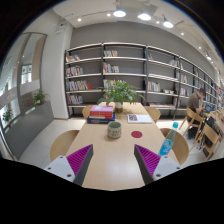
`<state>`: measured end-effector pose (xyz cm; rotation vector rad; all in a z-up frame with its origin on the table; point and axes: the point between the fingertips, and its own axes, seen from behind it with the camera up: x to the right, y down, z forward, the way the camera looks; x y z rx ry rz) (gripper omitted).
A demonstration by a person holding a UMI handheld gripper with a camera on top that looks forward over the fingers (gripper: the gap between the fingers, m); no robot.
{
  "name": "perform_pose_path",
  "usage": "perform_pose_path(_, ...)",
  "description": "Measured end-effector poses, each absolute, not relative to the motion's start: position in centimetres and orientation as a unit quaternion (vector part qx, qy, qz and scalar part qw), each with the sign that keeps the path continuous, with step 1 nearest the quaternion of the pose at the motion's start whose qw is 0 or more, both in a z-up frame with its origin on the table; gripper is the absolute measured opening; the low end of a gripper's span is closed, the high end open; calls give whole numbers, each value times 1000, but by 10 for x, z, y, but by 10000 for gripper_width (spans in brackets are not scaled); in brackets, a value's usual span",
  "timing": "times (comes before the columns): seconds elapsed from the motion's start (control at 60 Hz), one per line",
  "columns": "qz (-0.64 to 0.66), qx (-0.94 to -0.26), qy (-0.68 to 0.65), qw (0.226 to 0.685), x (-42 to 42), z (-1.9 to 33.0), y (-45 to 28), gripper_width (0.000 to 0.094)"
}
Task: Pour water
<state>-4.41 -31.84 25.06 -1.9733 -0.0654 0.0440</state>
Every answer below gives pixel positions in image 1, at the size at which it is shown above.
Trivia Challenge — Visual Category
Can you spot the seated person in brown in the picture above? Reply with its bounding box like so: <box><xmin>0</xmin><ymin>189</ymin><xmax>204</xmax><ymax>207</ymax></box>
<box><xmin>187</xmin><ymin>88</ymin><xmax>206</xmax><ymax>139</ymax></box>

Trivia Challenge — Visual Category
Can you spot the wooden folding chair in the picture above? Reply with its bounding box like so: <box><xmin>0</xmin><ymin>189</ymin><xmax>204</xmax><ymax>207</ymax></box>
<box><xmin>183</xmin><ymin>108</ymin><xmax>204</xmax><ymax>139</ymax></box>
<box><xmin>199</xmin><ymin>124</ymin><xmax>220</xmax><ymax>160</ymax></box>

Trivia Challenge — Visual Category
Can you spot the wooden chair front right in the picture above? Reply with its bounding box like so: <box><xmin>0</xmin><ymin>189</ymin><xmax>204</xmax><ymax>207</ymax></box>
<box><xmin>161</xmin><ymin>128</ymin><xmax>189</xmax><ymax>165</ymax></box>

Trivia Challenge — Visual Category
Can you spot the small plant by window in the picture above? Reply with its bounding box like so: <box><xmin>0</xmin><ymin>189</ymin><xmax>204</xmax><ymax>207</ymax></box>
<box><xmin>33</xmin><ymin>90</ymin><xmax>48</xmax><ymax>105</ymax></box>

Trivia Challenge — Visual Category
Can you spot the grey ceramic cup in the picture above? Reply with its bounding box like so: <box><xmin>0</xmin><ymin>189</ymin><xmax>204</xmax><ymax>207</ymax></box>
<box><xmin>107</xmin><ymin>121</ymin><xmax>121</xmax><ymax>139</ymax></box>

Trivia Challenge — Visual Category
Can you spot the red round coaster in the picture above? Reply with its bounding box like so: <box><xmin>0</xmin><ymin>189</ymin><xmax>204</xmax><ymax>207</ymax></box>
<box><xmin>131</xmin><ymin>131</ymin><xmax>143</xmax><ymax>138</ymax></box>

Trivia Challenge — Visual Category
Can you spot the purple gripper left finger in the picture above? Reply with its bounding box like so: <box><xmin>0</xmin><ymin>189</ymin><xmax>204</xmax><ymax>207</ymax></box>
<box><xmin>44</xmin><ymin>143</ymin><xmax>95</xmax><ymax>187</ymax></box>

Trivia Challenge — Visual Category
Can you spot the small plant lower left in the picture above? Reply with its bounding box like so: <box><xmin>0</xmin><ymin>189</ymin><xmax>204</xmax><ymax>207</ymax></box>
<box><xmin>3</xmin><ymin>110</ymin><xmax>13</xmax><ymax>124</ymax></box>

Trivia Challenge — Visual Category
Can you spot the clear plastic water bottle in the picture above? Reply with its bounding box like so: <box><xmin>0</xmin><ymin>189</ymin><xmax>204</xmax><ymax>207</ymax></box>
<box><xmin>159</xmin><ymin>122</ymin><xmax>178</xmax><ymax>156</ymax></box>

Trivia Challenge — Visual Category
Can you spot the large grey bookshelf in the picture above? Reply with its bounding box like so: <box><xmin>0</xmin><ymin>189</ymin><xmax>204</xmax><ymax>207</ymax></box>
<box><xmin>64</xmin><ymin>42</ymin><xmax>220</xmax><ymax>118</ymax></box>

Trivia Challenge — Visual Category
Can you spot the potted green plant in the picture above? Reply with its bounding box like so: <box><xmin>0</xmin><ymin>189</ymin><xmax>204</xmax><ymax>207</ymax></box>
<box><xmin>97</xmin><ymin>81</ymin><xmax>145</xmax><ymax>113</ymax></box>

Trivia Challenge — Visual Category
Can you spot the wooden chair back left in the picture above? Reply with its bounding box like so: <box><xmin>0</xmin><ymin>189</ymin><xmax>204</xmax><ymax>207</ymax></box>
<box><xmin>82</xmin><ymin>105</ymin><xmax>93</xmax><ymax>119</ymax></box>

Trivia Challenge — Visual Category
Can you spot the wooden chair front left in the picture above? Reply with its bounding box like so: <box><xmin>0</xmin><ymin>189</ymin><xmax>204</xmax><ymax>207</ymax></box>
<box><xmin>50</xmin><ymin>130</ymin><xmax>79</xmax><ymax>161</ymax></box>

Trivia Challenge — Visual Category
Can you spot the ceiling lamp middle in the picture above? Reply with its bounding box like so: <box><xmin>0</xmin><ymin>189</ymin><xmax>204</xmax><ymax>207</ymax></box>
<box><xmin>138</xmin><ymin>12</ymin><xmax>151</xmax><ymax>21</ymax></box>

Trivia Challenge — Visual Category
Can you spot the wooden chair back right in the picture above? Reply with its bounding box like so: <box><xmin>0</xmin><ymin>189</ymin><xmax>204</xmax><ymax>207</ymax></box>
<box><xmin>145</xmin><ymin>106</ymin><xmax>161</xmax><ymax>122</ymax></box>

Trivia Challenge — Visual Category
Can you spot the ceiling lamp right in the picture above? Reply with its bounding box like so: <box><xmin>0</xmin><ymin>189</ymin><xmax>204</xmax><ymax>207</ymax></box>
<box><xmin>163</xmin><ymin>20</ymin><xmax>174</xmax><ymax>28</ymax></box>

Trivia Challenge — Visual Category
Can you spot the wooden folding chair near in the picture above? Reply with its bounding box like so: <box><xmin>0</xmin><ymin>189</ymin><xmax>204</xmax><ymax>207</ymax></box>
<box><xmin>199</xmin><ymin>124</ymin><xmax>220</xmax><ymax>160</ymax></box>

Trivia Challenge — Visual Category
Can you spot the pink top book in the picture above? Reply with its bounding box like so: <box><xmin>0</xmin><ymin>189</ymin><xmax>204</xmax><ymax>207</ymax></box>
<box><xmin>90</xmin><ymin>105</ymin><xmax>113</xmax><ymax>112</ymax></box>

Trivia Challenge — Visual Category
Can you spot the red middle book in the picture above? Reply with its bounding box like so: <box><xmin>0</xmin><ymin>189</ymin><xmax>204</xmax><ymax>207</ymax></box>
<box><xmin>89</xmin><ymin>112</ymin><xmax>113</xmax><ymax>119</ymax></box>

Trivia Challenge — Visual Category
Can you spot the ceiling lamp left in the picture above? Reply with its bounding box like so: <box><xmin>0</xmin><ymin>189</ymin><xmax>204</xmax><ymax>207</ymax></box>
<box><xmin>113</xmin><ymin>9</ymin><xmax>126</xmax><ymax>18</ymax></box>

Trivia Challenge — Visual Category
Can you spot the wooden folding chair far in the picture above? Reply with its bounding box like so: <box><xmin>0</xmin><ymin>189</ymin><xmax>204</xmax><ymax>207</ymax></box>
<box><xmin>183</xmin><ymin>108</ymin><xmax>204</xmax><ymax>139</ymax></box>

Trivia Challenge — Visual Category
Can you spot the open magazine on table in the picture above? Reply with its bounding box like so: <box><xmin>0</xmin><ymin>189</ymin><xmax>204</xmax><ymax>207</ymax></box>
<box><xmin>127</xmin><ymin>114</ymin><xmax>152</xmax><ymax>124</ymax></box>

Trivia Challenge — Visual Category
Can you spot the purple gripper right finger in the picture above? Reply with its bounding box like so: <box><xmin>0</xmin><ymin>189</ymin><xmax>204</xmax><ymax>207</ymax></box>
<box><xmin>133</xmin><ymin>144</ymin><xmax>182</xmax><ymax>186</ymax></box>

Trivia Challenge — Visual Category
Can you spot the ceiling lamp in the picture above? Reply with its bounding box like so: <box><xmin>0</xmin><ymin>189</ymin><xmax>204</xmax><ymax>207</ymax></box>
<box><xmin>113</xmin><ymin>9</ymin><xmax>126</xmax><ymax>18</ymax></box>
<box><xmin>138</xmin><ymin>12</ymin><xmax>151</xmax><ymax>21</ymax></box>
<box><xmin>163</xmin><ymin>20</ymin><xmax>174</xmax><ymax>28</ymax></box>

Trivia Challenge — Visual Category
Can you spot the dark blue bottom book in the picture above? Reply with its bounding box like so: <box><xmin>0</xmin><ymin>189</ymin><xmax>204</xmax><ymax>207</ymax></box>
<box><xmin>87</xmin><ymin>113</ymin><xmax>115</xmax><ymax>124</ymax></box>

